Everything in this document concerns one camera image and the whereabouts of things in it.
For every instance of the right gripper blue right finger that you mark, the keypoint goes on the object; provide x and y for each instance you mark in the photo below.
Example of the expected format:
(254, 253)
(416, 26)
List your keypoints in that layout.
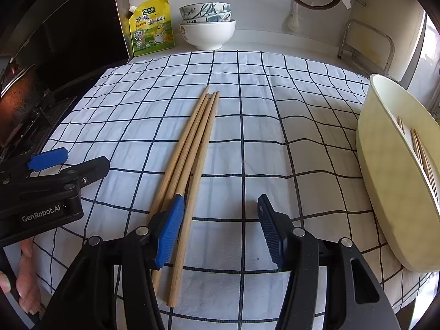
(272, 224)

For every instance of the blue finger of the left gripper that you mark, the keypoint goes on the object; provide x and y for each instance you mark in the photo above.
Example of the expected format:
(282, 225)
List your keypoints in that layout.
(47, 159)

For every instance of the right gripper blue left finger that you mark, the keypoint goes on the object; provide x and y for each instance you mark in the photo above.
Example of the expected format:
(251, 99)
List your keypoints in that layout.
(168, 230)

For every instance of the wooden chopstick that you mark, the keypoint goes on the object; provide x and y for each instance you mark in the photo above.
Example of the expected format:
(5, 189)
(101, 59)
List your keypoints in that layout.
(177, 192)
(161, 189)
(180, 175)
(200, 155)

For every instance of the person's left hand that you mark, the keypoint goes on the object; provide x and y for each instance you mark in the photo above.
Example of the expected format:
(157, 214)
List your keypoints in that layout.
(26, 281)

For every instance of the white checkered cloth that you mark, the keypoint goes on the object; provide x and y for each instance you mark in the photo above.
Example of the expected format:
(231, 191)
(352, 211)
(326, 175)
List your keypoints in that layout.
(285, 127)

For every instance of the cream round basin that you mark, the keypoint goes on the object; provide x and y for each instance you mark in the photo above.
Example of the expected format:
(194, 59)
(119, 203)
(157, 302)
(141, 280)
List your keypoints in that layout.
(401, 194)

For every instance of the black range hood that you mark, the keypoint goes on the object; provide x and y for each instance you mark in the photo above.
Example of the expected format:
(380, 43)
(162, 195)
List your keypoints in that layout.
(67, 40)

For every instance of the chopstick in basin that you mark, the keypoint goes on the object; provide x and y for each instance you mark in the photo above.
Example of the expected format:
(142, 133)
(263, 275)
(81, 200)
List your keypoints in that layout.
(400, 124)
(420, 153)
(433, 185)

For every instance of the yellow detergent refill pouch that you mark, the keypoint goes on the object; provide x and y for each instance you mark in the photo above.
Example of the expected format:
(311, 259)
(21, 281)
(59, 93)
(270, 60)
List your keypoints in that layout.
(151, 28)

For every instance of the metal board rack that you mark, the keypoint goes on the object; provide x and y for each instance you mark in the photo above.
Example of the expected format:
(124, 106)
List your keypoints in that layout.
(367, 44)

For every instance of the white ceramic bowl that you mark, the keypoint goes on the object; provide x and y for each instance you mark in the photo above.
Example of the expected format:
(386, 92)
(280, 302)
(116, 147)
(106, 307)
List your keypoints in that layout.
(208, 36)

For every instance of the blue patterned bowl upper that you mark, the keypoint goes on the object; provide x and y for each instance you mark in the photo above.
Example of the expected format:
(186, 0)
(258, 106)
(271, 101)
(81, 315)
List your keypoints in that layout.
(191, 11)

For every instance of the blue patterned bowl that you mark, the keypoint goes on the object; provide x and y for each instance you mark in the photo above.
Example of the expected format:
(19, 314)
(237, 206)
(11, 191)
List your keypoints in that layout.
(219, 17)
(191, 11)

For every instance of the blue patterned bowl lower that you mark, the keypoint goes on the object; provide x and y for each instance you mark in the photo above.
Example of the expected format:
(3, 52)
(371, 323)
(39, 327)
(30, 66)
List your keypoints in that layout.
(219, 17)

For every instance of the white cutting board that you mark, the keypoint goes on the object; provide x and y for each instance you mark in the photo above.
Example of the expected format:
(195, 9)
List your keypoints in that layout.
(395, 21)

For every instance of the white long-handled brush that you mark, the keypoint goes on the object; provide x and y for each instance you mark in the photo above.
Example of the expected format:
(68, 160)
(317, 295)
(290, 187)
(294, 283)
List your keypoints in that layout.
(292, 21)

